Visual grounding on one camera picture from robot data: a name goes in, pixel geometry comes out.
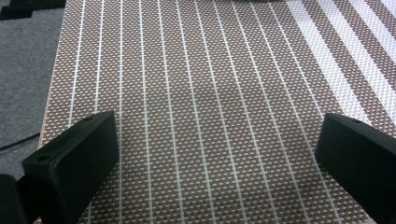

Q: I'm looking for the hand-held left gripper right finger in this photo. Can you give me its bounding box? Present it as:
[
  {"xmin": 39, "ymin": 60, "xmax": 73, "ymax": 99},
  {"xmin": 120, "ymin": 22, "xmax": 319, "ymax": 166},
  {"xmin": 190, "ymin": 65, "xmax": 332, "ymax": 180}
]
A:
[{"xmin": 313, "ymin": 112, "xmax": 396, "ymax": 224}]

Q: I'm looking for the brown striped woven placemat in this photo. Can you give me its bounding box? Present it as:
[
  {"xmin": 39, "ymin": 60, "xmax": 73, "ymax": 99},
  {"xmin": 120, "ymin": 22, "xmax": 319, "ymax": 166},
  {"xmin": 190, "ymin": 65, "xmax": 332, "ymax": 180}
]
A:
[{"xmin": 32, "ymin": 0, "xmax": 396, "ymax": 224}]

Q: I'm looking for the black foam block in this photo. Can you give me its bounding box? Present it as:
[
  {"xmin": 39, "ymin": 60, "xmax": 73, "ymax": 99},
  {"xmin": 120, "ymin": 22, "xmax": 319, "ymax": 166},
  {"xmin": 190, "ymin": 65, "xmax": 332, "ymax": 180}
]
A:
[{"xmin": 0, "ymin": 0, "xmax": 67, "ymax": 21}]

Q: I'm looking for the grey felt table cover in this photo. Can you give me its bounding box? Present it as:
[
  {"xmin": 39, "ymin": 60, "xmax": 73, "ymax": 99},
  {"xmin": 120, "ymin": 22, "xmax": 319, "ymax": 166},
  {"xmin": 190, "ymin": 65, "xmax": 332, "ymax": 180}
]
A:
[{"xmin": 0, "ymin": 7, "xmax": 65, "ymax": 181}]

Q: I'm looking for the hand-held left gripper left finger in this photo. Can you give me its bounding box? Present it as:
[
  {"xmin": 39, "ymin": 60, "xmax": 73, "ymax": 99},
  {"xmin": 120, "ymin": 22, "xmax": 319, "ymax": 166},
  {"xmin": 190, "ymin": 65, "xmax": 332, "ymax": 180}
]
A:
[{"xmin": 17, "ymin": 110, "xmax": 120, "ymax": 224}]

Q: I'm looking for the black cable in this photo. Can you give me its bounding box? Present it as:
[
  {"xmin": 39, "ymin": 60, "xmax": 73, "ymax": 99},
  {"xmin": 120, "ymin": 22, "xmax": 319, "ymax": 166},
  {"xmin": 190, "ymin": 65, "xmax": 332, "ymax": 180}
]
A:
[{"xmin": 0, "ymin": 132, "xmax": 41, "ymax": 152}]

